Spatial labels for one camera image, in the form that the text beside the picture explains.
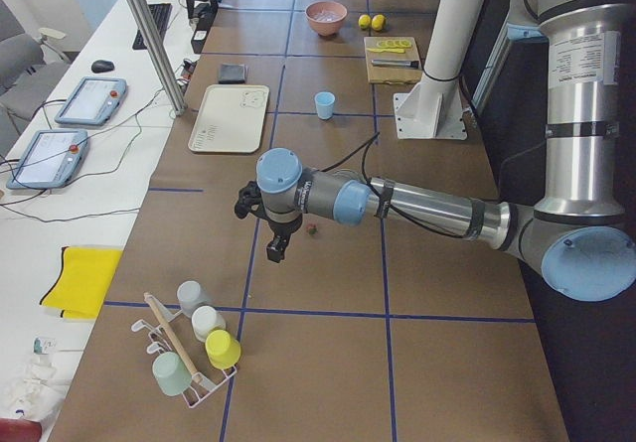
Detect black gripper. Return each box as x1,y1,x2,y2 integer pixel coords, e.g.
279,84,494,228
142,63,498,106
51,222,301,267
264,208,303,263

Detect red strawberry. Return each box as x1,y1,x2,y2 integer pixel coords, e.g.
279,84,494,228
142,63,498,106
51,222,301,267
307,223,318,236

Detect clear ice cubes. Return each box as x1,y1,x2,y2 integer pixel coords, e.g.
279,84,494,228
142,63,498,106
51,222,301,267
312,9,340,23

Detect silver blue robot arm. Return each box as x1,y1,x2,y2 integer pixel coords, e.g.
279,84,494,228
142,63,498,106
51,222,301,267
248,0,635,302

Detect grey cup on rack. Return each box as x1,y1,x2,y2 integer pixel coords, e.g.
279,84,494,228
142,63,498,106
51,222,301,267
177,280,213,318

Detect white cup on rack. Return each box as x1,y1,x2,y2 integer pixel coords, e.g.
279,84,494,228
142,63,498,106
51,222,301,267
191,305,227,343

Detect yellow cup on rack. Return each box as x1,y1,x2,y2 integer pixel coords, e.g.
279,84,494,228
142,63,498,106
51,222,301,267
205,329,241,369

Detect light blue paper cup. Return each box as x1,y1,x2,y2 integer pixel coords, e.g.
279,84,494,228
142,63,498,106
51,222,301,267
314,91,336,120

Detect white cup rack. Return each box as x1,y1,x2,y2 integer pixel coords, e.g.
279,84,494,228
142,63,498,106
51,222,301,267
130,302,239,408

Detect green cup on rack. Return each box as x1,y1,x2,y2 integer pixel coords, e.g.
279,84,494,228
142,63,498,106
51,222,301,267
152,352,192,396

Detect cream bear serving tray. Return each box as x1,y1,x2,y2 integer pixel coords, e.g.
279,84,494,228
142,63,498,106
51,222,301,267
188,84,269,154

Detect folded grey cloth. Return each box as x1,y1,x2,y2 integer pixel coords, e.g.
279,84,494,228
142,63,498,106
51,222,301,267
218,63,247,84

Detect yellow cloth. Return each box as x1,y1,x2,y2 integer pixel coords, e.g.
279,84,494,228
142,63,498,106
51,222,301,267
40,246,123,320

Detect orange black connector box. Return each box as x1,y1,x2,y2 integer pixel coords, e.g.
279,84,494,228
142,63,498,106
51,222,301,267
181,59,197,79

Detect wooden cutting board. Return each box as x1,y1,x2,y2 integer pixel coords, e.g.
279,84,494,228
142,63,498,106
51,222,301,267
364,37,422,84

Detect yellow plastic knife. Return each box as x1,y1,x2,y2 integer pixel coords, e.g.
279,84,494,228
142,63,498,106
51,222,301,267
365,48,405,55

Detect pink bowl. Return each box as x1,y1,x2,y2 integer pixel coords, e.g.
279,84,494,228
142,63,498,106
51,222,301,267
305,1,348,37

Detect teach pendant far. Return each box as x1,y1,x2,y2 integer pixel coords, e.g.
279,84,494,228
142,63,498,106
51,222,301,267
55,76,128,126

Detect teach pendant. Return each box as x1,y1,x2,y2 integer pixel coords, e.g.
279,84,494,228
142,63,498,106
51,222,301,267
55,76,128,126
7,129,88,190

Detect yellow lemon near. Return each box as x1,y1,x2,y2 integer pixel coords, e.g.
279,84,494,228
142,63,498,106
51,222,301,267
358,14,372,30

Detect yellow lemon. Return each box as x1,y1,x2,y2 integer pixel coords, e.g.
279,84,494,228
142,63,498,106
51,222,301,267
371,14,387,32
358,14,372,30

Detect teach pendant near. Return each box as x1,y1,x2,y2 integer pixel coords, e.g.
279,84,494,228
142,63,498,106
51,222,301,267
7,129,88,190

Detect yellow lemon far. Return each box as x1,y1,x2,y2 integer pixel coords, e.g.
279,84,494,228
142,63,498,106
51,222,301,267
371,14,387,32

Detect black power strip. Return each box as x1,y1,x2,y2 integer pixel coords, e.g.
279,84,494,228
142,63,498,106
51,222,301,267
191,13,216,55

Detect black computer mouse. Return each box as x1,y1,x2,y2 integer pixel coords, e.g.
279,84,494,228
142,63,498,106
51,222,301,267
90,60,115,74

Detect black keyboard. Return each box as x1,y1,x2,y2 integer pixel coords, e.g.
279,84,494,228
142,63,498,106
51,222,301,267
131,2,174,50

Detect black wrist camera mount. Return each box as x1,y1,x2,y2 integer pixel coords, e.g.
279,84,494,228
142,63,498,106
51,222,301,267
234,181,266,220

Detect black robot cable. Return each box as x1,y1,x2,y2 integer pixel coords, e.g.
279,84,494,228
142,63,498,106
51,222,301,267
317,132,468,239

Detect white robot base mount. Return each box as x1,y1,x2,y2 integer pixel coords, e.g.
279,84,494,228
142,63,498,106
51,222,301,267
393,74,467,140

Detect steel knife handle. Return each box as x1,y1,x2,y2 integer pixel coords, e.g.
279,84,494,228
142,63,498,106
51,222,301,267
371,59,419,70

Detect aluminium frame post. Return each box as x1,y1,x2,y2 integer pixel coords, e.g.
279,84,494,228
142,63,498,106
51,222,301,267
126,0,187,116

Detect white pedestal column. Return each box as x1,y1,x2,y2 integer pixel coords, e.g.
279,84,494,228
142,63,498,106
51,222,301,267
421,0,484,82

